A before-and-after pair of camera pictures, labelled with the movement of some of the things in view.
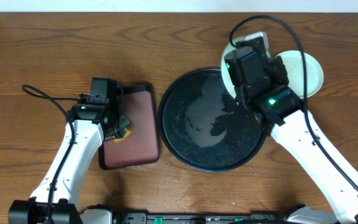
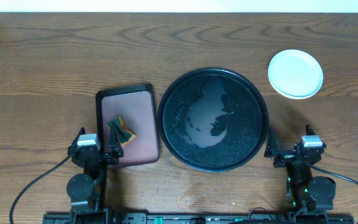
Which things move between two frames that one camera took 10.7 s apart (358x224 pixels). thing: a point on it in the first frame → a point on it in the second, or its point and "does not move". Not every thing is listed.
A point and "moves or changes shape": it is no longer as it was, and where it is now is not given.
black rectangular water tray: [142, 145] does not move
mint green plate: [225, 76] → [295, 74]
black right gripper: [277, 66] → [287, 157]
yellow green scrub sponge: [119, 140] moves or changes shape
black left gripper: [120, 121] → [99, 156]
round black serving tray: [203, 126] does not move
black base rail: [297, 214] does not move
